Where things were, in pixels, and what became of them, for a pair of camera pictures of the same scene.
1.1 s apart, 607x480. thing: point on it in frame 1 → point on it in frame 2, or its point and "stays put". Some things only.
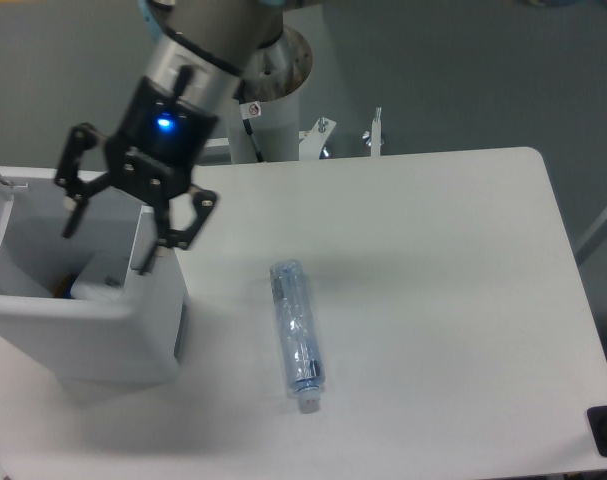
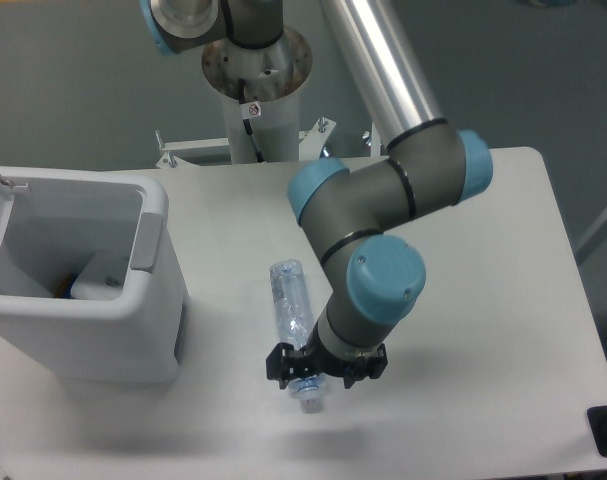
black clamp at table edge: x=606 y=426 stays put
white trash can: x=141 y=338 stays put
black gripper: x=159 y=144 → x=285 y=363
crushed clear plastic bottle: x=299 y=332 stays put
